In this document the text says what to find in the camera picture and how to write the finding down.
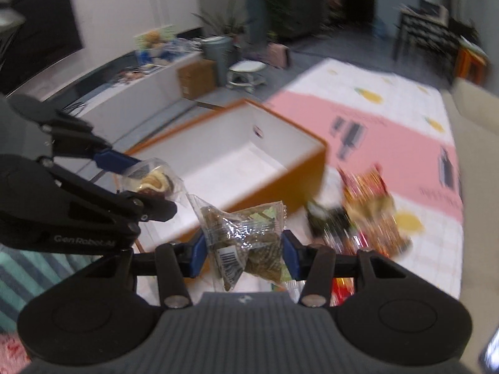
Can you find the clear pastry snack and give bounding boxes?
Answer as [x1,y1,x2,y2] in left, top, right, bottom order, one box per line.
[119,158,188,208]

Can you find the clear green snack packet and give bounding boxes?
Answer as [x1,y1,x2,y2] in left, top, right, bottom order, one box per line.
[188,194,289,292]

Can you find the red Mimi chips bag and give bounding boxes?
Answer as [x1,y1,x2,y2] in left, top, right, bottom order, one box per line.
[337,164,411,257]

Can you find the dark green seaweed packet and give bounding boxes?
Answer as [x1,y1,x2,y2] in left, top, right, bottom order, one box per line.
[305,200,351,239]

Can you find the white tv cabinet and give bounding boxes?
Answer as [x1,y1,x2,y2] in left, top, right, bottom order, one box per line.
[71,51,201,143]

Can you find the black television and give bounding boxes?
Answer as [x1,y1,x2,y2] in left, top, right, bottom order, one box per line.
[1,0,83,95]

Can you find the orange white storage box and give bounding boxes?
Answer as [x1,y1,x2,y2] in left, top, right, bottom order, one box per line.
[111,98,327,254]

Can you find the teddy bear picture board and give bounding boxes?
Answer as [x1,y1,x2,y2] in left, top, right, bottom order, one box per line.
[133,25,176,51]

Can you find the brown cardboard box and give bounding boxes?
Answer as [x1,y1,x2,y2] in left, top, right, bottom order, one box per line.
[178,59,216,100]

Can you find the pink white picnic mat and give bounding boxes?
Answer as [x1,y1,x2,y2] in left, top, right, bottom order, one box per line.
[261,59,463,297]

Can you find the white round rolling stool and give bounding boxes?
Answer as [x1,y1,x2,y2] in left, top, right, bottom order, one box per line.
[226,60,267,93]

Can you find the grey trash bin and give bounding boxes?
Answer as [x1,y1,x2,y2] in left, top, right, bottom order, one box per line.
[201,36,238,86]

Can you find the potted long-leaf plant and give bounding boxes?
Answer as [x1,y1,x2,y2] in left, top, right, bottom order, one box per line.
[193,0,254,37]

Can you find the smartphone with lit screen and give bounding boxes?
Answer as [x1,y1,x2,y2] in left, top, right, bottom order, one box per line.
[479,328,499,374]

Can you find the pink small heater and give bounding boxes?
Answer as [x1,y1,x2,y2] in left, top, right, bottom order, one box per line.
[267,42,290,69]

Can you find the beige sofa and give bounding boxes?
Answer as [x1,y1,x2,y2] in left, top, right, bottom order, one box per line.
[442,79,498,371]

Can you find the dark grey cabinet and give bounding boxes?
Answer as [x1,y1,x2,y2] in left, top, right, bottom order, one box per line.
[266,0,324,41]

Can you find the orange stool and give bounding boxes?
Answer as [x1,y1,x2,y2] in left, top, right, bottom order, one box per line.
[454,46,488,86]

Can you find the dark dining table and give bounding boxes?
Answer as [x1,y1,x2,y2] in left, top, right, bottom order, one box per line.
[392,6,480,81]

